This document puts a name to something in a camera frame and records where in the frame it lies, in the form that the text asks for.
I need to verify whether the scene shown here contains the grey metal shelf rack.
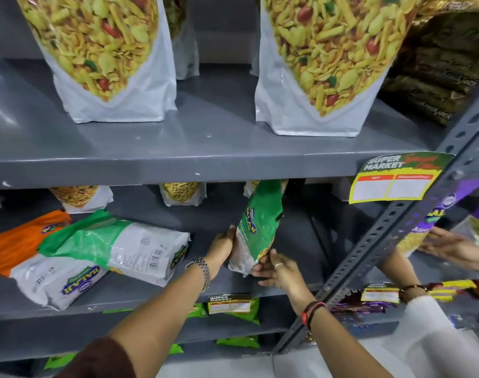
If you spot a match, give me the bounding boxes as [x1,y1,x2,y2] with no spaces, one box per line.
[0,0,479,378]

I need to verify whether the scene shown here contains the dark brown sleeve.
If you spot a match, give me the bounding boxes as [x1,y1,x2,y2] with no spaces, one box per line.
[55,337,137,378]

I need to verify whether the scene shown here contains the grey slotted rack upright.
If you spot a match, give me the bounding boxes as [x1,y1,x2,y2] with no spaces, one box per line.
[272,83,479,355]

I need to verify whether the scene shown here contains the orange snack packet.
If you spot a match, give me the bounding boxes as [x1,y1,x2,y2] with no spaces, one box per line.
[0,209,72,277]

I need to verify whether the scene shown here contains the dark maroon snack packet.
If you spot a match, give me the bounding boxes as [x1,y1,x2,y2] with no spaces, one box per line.
[331,286,401,316]

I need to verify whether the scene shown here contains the large yellow green shelf label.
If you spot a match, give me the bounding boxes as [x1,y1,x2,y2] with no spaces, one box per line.
[348,152,456,204]

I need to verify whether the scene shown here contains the stack of dark gold packets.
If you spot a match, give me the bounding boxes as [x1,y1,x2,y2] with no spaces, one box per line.
[380,0,479,127]

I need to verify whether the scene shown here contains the white snack packet green logo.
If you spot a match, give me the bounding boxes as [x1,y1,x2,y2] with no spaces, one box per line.
[10,253,111,311]

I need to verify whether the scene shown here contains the red and black wristbands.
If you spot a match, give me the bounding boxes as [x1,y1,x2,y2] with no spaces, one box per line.
[301,301,327,331]

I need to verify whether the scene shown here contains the person's left forearm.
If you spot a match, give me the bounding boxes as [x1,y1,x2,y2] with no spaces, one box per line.
[108,262,211,378]

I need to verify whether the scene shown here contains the silver chain bracelet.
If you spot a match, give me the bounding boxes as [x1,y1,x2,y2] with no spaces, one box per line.
[185,257,211,292]

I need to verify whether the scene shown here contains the large white snack mix pouch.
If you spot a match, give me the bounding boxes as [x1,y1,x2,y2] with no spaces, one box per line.
[162,0,201,81]
[254,0,426,137]
[14,0,178,124]

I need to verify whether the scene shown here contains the person's right hand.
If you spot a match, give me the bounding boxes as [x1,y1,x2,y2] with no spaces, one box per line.
[251,249,304,301]

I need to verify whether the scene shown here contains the purple yellow snack packet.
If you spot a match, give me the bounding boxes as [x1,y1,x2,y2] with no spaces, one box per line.
[396,179,479,257]
[450,195,479,250]

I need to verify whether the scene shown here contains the yellow red snack packet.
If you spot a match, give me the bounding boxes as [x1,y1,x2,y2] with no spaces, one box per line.
[425,279,479,303]

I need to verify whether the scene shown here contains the another person's forearm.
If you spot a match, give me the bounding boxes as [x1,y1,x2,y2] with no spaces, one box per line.
[376,247,422,292]

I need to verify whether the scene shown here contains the person's left hand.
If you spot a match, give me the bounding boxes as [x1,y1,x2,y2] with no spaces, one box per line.
[203,225,237,269]

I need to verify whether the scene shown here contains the person's right forearm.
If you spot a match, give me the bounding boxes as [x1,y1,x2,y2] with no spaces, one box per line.
[301,299,394,378]

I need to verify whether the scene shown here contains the small yellow shelf label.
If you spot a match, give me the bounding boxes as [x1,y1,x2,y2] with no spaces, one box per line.
[207,295,253,315]
[360,286,401,304]

